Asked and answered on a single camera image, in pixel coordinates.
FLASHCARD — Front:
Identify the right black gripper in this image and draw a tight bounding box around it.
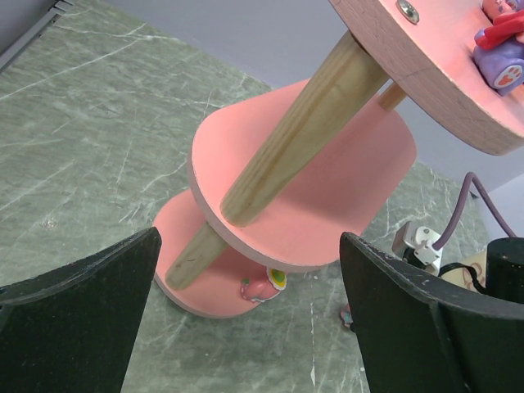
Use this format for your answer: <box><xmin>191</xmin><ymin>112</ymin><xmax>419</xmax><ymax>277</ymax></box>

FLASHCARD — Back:
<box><xmin>472</xmin><ymin>237</ymin><xmax>523</xmax><ymax>304</ymax></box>

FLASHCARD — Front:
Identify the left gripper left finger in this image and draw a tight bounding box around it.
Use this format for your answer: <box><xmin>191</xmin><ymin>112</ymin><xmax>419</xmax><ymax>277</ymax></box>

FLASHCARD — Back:
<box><xmin>1</xmin><ymin>228</ymin><xmax>161</xmax><ymax>392</ymax></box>

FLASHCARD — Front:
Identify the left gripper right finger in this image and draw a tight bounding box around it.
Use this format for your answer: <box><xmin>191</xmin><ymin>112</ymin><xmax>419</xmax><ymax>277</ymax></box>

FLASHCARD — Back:
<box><xmin>340</xmin><ymin>233</ymin><xmax>523</xmax><ymax>392</ymax></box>

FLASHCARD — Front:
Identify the pink blue patterned egg toy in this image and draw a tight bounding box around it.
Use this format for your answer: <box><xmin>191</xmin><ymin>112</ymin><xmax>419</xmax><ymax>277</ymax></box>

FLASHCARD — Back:
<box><xmin>340</xmin><ymin>304</ymin><xmax>355</xmax><ymax>332</ymax></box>

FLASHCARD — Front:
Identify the pink toy with yellow top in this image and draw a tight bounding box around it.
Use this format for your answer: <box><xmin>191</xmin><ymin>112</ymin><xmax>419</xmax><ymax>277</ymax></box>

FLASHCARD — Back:
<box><xmin>240</xmin><ymin>268</ymin><xmax>287</xmax><ymax>303</ymax></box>

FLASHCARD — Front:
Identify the small purple bunny toy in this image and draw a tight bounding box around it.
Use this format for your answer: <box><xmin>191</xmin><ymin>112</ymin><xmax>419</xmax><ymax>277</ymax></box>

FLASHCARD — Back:
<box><xmin>473</xmin><ymin>9</ymin><xmax>523</xmax><ymax>96</ymax></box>

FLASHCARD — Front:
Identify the pink three-tier shelf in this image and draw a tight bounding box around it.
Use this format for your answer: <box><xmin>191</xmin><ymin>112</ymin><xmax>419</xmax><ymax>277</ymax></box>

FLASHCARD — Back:
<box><xmin>154</xmin><ymin>1</ymin><xmax>523</xmax><ymax>318</ymax></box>

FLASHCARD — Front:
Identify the cream pump lotion bottle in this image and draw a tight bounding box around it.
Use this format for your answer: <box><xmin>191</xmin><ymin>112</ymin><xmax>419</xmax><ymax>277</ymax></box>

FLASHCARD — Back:
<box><xmin>442</xmin><ymin>251</ymin><xmax>486</xmax><ymax>291</ymax></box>

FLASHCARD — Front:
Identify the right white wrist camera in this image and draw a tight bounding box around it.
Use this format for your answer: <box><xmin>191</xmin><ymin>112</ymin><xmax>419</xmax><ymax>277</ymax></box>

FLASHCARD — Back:
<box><xmin>391</xmin><ymin>221</ymin><xmax>442</xmax><ymax>276</ymax></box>

